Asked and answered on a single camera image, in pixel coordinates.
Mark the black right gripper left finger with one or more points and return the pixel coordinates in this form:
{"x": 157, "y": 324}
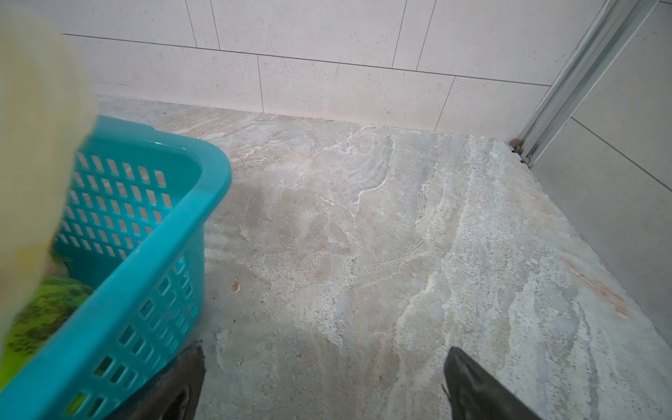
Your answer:
{"x": 173, "y": 393}

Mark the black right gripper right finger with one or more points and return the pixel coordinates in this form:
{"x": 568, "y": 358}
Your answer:
{"x": 475, "y": 394}

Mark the green custard apple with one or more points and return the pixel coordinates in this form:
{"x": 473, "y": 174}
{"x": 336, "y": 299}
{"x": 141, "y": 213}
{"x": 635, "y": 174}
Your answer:
{"x": 53, "y": 303}

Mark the translucent cream plastic bag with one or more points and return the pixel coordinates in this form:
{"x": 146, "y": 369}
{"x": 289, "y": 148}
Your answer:
{"x": 48, "y": 109}

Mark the teal plastic basket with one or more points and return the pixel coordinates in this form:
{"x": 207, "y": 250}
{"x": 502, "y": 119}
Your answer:
{"x": 133, "y": 231}

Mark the right aluminium corner post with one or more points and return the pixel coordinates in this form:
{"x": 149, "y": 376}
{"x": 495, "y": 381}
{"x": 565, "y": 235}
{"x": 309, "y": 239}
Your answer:
{"x": 616, "y": 23}

